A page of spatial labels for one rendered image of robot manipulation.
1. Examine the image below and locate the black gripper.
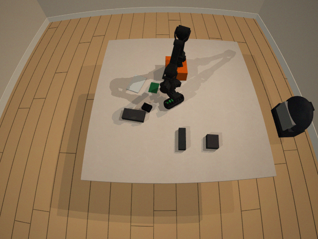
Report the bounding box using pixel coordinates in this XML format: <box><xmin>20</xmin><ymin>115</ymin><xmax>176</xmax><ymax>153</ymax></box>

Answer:
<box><xmin>167</xmin><ymin>83</ymin><xmax>181</xmax><ymax>101</ymax></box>

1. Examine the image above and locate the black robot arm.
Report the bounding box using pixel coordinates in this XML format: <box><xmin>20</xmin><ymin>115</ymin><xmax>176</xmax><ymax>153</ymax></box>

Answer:
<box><xmin>160</xmin><ymin>25</ymin><xmax>191</xmax><ymax>94</ymax></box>

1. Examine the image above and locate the green rectangular block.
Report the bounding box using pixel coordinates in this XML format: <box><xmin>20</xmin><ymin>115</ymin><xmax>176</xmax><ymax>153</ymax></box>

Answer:
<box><xmin>148</xmin><ymin>82</ymin><xmax>159</xmax><ymax>93</ymax></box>

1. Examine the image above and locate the dark grey switch panel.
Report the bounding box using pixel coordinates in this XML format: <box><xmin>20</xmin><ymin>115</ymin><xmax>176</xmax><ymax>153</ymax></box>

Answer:
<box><xmin>164</xmin><ymin>93</ymin><xmax>184</xmax><ymax>109</ymax></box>

